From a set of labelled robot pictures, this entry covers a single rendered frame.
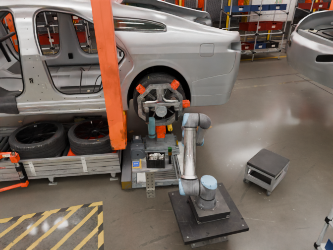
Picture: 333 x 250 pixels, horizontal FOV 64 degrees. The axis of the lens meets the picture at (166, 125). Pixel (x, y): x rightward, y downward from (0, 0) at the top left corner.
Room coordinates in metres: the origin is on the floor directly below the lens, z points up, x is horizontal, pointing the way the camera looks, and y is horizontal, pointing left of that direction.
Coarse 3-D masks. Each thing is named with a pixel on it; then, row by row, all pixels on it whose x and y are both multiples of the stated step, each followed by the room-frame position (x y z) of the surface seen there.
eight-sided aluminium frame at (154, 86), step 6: (150, 84) 2.90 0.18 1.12; (156, 84) 2.91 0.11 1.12; (162, 84) 2.91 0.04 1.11; (168, 84) 2.90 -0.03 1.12; (150, 90) 2.86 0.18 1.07; (174, 90) 2.88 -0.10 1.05; (138, 96) 2.89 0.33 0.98; (144, 96) 2.85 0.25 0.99; (180, 96) 2.89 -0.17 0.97; (138, 102) 2.84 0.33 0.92; (180, 102) 2.89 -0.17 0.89; (138, 108) 2.84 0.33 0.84; (180, 108) 2.89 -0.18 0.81; (174, 114) 2.93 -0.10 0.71; (180, 114) 2.89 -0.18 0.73; (144, 120) 2.85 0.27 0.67; (168, 120) 2.92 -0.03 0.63; (174, 120) 2.88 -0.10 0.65
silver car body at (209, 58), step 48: (0, 0) 3.11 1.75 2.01; (48, 0) 3.15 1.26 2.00; (144, 0) 4.63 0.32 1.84; (0, 48) 4.05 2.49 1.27; (144, 48) 3.00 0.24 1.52; (192, 48) 3.05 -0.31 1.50; (240, 48) 3.31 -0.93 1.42; (48, 96) 2.91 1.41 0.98; (96, 96) 2.96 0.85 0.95; (192, 96) 3.05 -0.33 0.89
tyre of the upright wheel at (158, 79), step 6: (156, 72) 3.14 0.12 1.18; (162, 72) 3.16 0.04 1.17; (144, 78) 3.08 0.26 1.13; (150, 78) 2.98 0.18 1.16; (156, 78) 2.95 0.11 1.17; (162, 78) 2.96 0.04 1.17; (168, 78) 2.99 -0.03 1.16; (174, 78) 3.11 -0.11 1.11; (138, 84) 3.05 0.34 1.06; (144, 84) 2.93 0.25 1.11; (180, 84) 3.12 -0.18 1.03; (180, 90) 2.97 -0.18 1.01; (138, 114) 2.92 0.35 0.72
